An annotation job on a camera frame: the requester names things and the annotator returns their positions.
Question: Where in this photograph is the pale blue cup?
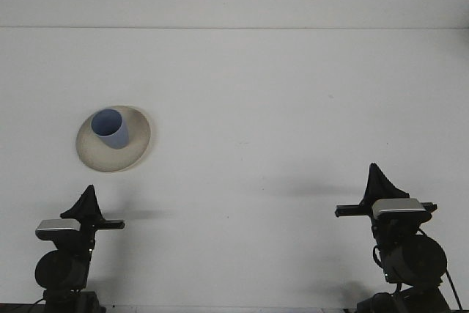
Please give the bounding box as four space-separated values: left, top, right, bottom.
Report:
90 108 129 150

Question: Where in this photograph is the pale round plate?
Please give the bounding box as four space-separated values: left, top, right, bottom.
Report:
75 105 153 173

